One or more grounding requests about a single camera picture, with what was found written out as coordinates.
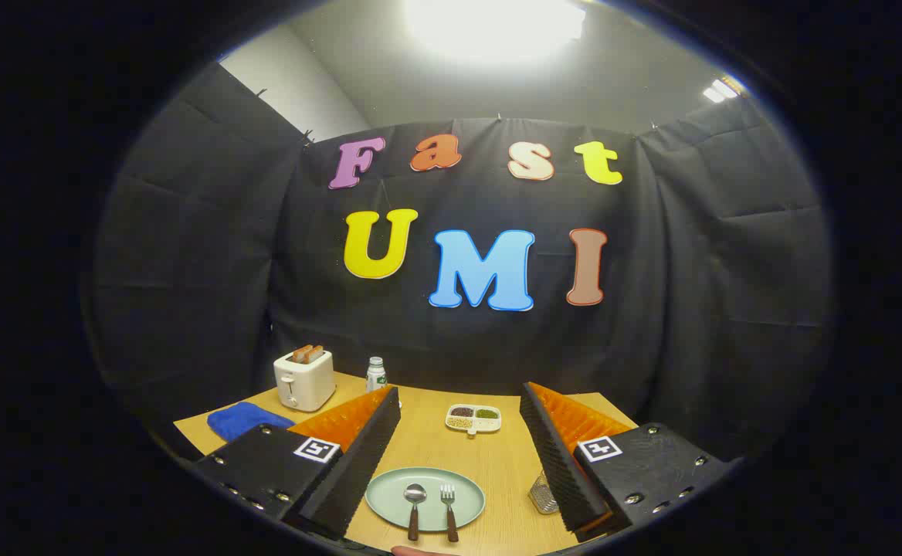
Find pale green plate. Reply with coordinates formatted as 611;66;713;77
365;466;487;532

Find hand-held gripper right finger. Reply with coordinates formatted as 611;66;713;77
519;381;730;543

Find spoon with wooden handle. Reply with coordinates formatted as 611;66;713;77
404;483;428;541

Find white toaster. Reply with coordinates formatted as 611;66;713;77
273;349;336;412

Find fork with wooden handle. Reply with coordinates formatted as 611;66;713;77
440;483;460;544

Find white divided dish with grains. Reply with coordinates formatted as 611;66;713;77
445;404;503;438

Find metal wire rack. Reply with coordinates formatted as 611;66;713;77
528;471;560;515

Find blue folded towel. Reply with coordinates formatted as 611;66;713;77
206;401;296;442

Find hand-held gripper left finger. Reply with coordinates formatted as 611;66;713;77
192;385;403;541

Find small ceiling light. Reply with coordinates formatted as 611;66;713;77
702;77;741;103

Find large ceiling light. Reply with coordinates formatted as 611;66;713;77
403;0;587;66

